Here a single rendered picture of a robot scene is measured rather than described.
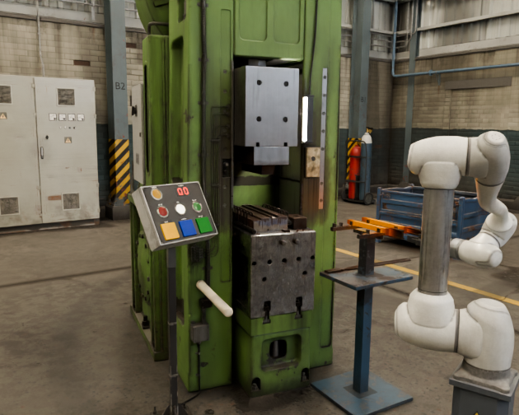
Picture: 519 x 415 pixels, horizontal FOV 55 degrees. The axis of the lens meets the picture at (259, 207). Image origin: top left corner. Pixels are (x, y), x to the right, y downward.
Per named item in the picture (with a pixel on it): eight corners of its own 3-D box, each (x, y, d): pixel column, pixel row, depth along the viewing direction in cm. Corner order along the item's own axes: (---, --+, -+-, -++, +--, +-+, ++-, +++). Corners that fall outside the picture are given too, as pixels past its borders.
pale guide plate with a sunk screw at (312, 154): (320, 177, 289) (320, 146, 286) (306, 177, 285) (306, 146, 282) (318, 176, 291) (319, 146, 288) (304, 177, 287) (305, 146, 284)
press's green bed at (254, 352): (310, 388, 287) (313, 309, 279) (250, 401, 272) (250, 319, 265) (270, 348, 337) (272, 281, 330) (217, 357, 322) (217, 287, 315)
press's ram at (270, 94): (311, 146, 270) (314, 69, 264) (245, 146, 255) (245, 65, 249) (278, 143, 308) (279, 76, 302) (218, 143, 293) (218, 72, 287)
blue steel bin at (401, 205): (491, 250, 618) (497, 192, 607) (458, 261, 568) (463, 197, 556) (408, 234, 709) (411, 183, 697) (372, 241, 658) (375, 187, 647)
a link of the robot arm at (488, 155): (507, 161, 177) (465, 160, 182) (514, 123, 164) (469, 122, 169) (507, 189, 170) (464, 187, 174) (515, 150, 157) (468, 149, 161)
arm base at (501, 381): (520, 369, 184) (521, 355, 183) (508, 394, 166) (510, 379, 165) (467, 356, 195) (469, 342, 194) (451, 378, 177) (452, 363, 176)
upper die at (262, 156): (288, 164, 266) (289, 146, 265) (254, 165, 259) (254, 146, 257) (258, 159, 304) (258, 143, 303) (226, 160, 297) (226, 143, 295)
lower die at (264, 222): (287, 230, 272) (287, 214, 271) (253, 233, 264) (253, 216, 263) (257, 216, 310) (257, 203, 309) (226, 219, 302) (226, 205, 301)
